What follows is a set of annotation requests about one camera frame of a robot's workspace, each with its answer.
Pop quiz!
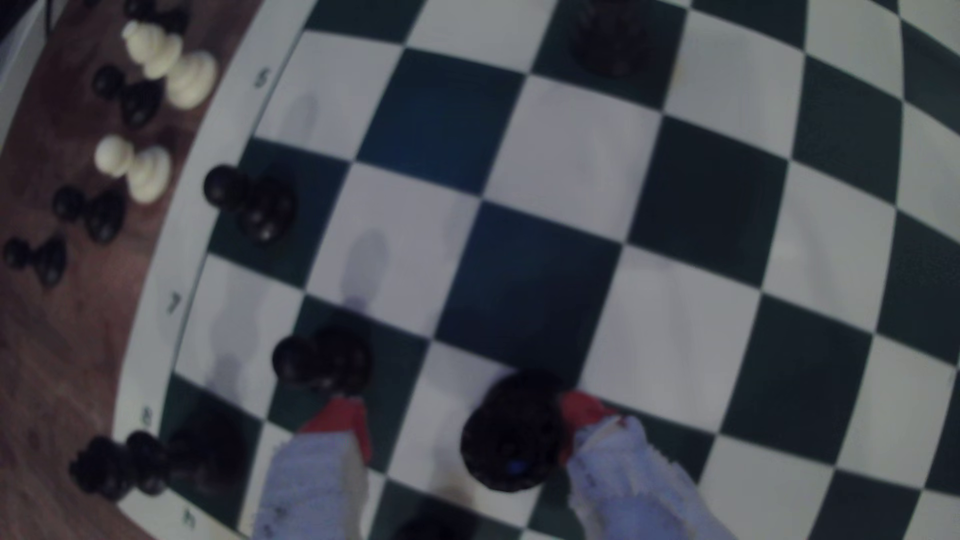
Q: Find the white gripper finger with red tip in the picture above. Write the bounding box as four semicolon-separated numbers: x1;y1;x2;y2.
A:
251;397;374;540
558;390;736;540

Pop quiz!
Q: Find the black chess pawn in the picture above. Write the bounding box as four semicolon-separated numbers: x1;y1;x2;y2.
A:
202;163;299;245
51;184;127;246
459;369;571;495
2;235;69;289
271;326;374;397
91;63;165;130

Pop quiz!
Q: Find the black chess queen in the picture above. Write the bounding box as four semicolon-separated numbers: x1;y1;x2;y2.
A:
69;420;249;505

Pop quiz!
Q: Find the green white chess board mat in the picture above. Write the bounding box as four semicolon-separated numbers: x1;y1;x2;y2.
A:
112;0;960;540

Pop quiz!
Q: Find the white chess pawn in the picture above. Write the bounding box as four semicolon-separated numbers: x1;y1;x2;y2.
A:
93;133;174;206

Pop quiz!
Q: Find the white chess piece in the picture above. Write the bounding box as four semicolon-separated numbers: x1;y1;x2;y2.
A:
122;20;219;111

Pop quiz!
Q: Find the black chess rook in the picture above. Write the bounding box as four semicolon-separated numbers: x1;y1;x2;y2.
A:
570;0;654;76

